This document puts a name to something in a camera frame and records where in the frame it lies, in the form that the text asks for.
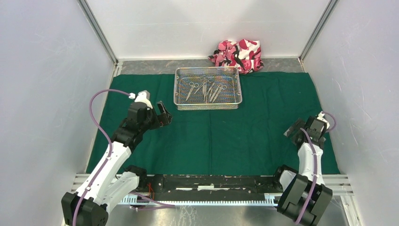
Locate green surgical drape cloth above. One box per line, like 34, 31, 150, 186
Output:
100, 72, 321, 175

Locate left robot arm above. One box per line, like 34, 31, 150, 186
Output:
61, 100, 172, 226

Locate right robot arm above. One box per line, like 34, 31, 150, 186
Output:
271, 112, 334, 226

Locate surgical scissors left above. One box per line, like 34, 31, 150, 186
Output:
185, 82, 199, 101

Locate surgical scissors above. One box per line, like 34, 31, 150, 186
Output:
185, 82, 199, 101
209, 84, 227, 103

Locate surgical forceps middle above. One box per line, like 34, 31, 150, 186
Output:
194, 79, 209, 101

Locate surgical scissors right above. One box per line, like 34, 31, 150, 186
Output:
209, 84, 227, 103

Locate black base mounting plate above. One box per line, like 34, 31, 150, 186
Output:
133, 174, 283, 202

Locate pink camouflage cloth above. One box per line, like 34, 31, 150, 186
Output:
207, 39, 263, 74

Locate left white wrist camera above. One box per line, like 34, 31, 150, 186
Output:
128, 90, 153, 109

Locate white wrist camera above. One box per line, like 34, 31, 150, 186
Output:
128, 90, 153, 109
316, 112, 330, 129

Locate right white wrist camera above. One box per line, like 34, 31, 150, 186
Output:
316, 112, 330, 129

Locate wire mesh instrument tray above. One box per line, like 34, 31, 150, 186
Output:
174, 67, 243, 111

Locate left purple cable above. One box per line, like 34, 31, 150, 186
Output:
72, 89, 175, 226

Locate aluminium frame rail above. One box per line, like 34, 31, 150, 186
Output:
71, 173, 354, 207

